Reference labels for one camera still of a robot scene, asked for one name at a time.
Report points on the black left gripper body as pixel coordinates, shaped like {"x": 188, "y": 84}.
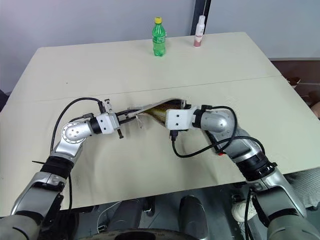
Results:
{"x": 120, "y": 134}

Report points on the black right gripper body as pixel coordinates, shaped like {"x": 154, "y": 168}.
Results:
{"x": 185, "y": 103}

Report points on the clear grid zipper pouch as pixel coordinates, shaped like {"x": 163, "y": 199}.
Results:
{"x": 160, "y": 112}

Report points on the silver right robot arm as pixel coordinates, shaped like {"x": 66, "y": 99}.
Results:
{"x": 220, "y": 122}

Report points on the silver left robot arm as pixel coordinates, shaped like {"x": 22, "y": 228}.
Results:
{"x": 72, "y": 132}

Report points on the beige tablecloth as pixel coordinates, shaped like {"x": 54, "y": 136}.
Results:
{"x": 155, "y": 75}

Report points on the green plastic soda bottle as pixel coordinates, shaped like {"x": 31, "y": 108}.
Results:
{"x": 159, "y": 40}

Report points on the white pink spray bottle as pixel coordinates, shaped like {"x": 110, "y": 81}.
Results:
{"x": 198, "y": 32}

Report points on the dark grey rounded shape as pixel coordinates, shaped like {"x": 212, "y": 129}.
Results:
{"x": 127, "y": 215}

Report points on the black vertical pole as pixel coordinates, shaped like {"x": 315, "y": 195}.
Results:
{"x": 195, "y": 17}

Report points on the black rounded shape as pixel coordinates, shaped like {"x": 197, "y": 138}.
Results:
{"x": 193, "y": 215}

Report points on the dark brown furniture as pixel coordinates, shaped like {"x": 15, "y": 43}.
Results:
{"x": 300, "y": 66}

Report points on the dark object at table edge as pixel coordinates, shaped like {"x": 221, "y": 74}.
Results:
{"x": 2, "y": 100}

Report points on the grey cloth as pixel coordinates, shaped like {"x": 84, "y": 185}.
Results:
{"x": 305, "y": 185}

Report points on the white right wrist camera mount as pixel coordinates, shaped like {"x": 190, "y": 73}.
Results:
{"x": 178, "y": 117}

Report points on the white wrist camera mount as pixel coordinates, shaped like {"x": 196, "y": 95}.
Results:
{"x": 106, "y": 123}
{"x": 178, "y": 117}

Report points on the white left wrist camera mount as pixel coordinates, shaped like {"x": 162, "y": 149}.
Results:
{"x": 106, "y": 123}

